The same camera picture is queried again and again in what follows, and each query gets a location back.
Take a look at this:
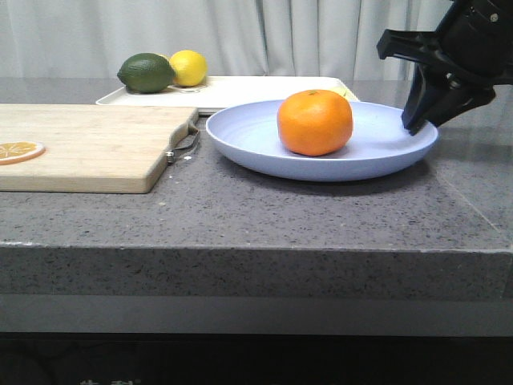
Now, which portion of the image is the white curtain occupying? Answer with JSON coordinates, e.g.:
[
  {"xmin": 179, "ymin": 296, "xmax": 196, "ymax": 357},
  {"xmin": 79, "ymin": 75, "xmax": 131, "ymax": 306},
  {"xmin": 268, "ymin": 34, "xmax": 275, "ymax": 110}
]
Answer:
[{"xmin": 1, "ymin": 1, "xmax": 450, "ymax": 81}]

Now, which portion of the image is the wooden cutting board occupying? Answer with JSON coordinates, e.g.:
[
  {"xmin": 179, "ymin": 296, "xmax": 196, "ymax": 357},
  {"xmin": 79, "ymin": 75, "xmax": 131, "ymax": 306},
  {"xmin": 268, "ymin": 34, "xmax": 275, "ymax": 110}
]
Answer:
[{"xmin": 1, "ymin": 104, "xmax": 199, "ymax": 193}]

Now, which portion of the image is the yellow lemon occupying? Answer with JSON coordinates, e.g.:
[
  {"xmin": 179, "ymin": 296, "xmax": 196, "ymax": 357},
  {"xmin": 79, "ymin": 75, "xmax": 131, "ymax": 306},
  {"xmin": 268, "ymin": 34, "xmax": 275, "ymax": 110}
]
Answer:
[{"xmin": 168, "ymin": 50, "xmax": 208, "ymax": 87}]

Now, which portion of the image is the green lime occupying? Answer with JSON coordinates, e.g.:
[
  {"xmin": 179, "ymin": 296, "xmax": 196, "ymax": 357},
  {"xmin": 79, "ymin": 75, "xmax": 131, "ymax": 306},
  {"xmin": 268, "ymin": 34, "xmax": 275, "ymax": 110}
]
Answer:
[{"xmin": 117, "ymin": 53, "xmax": 176, "ymax": 93}]

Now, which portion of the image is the yellow print on tray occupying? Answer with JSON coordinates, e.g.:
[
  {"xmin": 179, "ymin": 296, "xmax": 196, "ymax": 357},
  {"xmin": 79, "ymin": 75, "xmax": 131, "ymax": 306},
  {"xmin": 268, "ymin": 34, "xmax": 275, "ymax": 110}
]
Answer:
[{"xmin": 332, "ymin": 87, "xmax": 350, "ymax": 99}]

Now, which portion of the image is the orange slice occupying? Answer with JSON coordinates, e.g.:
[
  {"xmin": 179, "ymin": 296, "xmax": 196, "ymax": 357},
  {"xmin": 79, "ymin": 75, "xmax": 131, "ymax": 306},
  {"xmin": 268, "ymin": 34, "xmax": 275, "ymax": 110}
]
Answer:
[{"xmin": 1, "ymin": 141, "xmax": 46, "ymax": 165}]

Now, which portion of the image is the metal cutting board handle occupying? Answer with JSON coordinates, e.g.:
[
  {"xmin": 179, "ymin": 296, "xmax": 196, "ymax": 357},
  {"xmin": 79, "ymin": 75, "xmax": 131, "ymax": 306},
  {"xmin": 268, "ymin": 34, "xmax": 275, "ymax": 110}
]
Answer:
[{"xmin": 165, "ymin": 122, "xmax": 200, "ymax": 164}]

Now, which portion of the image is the light blue plate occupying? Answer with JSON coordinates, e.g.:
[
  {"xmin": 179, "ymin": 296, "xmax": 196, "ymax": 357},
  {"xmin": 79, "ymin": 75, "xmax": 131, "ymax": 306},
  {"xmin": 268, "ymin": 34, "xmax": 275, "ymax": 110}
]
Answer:
[{"xmin": 206, "ymin": 100, "xmax": 438, "ymax": 182}]

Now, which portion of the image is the white rectangular tray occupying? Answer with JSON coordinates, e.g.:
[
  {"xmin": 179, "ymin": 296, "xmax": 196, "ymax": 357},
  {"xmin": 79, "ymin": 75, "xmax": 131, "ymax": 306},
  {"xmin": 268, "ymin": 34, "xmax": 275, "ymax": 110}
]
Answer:
[{"xmin": 96, "ymin": 76, "xmax": 358, "ymax": 116}]

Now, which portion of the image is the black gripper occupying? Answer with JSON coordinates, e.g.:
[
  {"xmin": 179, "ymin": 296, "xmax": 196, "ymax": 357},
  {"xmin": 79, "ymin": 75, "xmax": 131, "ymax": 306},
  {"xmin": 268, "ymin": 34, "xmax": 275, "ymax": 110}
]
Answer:
[{"xmin": 377, "ymin": 1, "xmax": 512, "ymax": 136}]

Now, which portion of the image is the orange mandarin fruit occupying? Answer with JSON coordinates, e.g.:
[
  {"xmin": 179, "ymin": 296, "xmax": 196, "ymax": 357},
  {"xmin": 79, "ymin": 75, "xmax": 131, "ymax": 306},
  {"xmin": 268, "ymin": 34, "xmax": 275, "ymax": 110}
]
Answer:
[{"xmin": 277, "ymin": 89, "xmax": 353, "ymax": 156}]

